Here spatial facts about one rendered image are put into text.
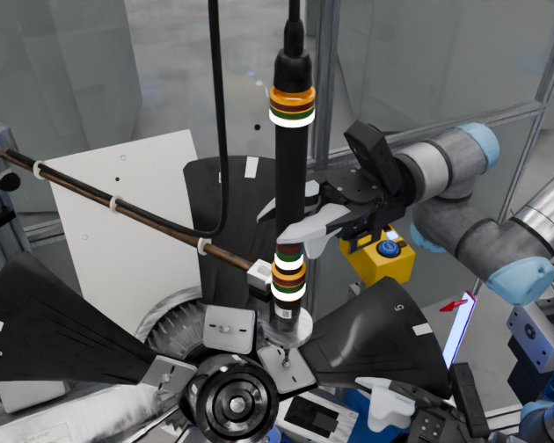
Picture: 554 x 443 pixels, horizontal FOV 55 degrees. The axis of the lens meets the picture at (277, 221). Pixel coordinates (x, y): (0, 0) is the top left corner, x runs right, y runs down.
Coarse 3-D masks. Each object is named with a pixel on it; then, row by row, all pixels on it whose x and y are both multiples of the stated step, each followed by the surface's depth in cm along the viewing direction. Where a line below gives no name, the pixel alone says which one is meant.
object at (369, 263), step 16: (368, 240) 119; (384, 240) 118; (400, 240) 119; (352, 256) 123; (368, 256) 115; (384, 256) 115; (400, 256) 115; (368, 272) 117; (384, 272) 115; (400, 272) 118
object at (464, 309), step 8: (464, 296) 92; (464, 304) 93; (464, 312) 93; (456, 320) 96; (464, 320) 94; (456, 328) 97; (456, 336) 98; (448, 344) 101; (456, 344) 98; (448, 352) 102; (448, 360) 102
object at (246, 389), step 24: (192, 360) 81; (216, 360) 75; (240, 360) 73; (192, 384) 75; (216, 384) 72; (240, 384) 72; (264, 384) 74; (192, 408) 72; (216, 408) 71; (264, 408) 74; (216, 432) 71; (240, 432) 73; (264, 432) 73
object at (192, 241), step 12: (0, 156) 90; (12, 156) 89; (24, 168) 88; (60, 180) 84; (84, 192) 82; (108, 204) 80; (132, 216) 78; (156, 228) 77; (168, 228) 76; (180, 240) 75; (192, 240) 74; (216, 252) 72; (228, 252) 72; (240, 264) 71; (252, 264) 70
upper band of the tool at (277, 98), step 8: (272, 88) 51; (312, 88) 51; (272, 96) 50; (280, 96) 53; (288, 96) 53; (296, 96) 53; (304, 96) 53; (312, 96) 50; (288, 104) 49; (296, 104) 49; (304, 104) 49; (288, 112) 49; (296, 112) 49
